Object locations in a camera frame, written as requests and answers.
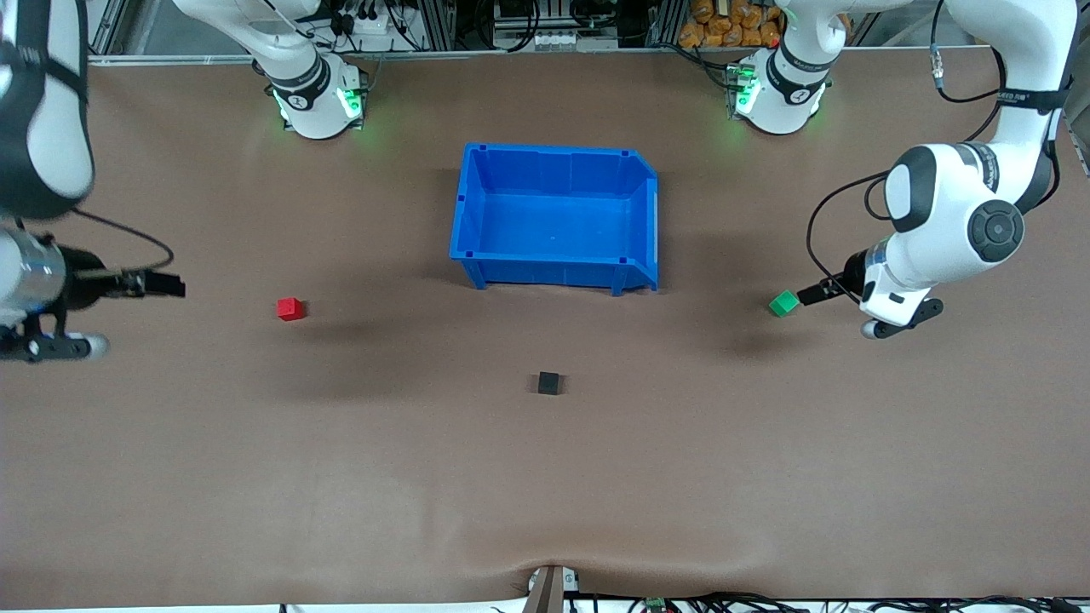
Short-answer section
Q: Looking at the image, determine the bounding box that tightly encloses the brown table mat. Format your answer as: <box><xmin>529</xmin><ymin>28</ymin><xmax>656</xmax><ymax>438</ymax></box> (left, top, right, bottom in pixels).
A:
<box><xmin>0</xmin><ymin>47</ymin><xmax>1090</xmax><ymax>610</ymax></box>

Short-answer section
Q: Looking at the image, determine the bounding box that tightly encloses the blue plastic storage bin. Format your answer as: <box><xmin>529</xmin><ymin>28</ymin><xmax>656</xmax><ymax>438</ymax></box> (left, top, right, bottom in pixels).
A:
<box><xmin>449</xmin><ymin>142</ymin><xmax>661</xmax><ymax>297</ymax></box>

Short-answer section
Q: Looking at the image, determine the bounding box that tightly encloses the orange netted bag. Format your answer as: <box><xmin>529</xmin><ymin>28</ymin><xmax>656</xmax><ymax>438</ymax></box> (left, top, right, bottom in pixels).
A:
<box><xmin>678</xmin><ymin>0</ymin><xmax>785</xmax><ymax>49</ymax></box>

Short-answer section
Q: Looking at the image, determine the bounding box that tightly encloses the white power strip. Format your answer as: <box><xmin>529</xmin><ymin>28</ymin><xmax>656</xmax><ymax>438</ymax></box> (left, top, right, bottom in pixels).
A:
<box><xmin>328</xmin><ymin>0</ymin><xmax>403</xmax><ymax>39</ymax></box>

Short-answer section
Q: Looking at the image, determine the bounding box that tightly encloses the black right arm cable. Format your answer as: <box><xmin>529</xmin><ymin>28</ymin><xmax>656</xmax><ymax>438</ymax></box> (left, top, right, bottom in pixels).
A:
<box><xmin>72</xmin><ymin>208</ymin><xmax>176</xmax><ymax>273</ymax></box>

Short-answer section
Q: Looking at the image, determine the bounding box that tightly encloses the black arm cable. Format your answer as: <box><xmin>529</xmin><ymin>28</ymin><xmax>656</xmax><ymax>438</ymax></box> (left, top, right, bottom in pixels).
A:
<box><xmin>72</xmin><ymin>208</ymin><xmax>176</xmax><ymax>273</ymax></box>
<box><xmin>804</xmin><ymin>0</ymin><xmax>1067</xmax><ymax>295</ymax></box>

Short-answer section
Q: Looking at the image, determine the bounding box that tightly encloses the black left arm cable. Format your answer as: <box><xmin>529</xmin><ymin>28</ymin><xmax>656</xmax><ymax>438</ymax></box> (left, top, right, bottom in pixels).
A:
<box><xmin>804</xmin><ymin>0</ymin><xmax>1067</xmax><ymax>295</ymax></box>

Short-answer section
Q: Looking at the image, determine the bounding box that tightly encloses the black cable bundle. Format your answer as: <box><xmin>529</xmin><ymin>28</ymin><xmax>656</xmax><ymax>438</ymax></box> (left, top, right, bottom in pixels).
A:
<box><xmin>566</xmin><ymin>591</ymin><xmax>1090</xmax><ymax>613</ymax></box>

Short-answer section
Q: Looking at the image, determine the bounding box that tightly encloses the aluminium table edge rail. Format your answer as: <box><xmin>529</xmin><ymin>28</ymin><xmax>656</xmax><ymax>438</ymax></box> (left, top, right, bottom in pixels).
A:
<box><xmin>85</xmin><ymin>44</ymin><xmax>997</xmax><ymax>67</ymax></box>

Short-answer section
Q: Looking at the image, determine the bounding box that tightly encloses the metal camera mount clamp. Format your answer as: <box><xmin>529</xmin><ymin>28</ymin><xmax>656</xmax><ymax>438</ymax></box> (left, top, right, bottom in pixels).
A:
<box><xmin>523</xmin><ymin>564</ymin><xmax>582</xmax><ymax>613</ymax></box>

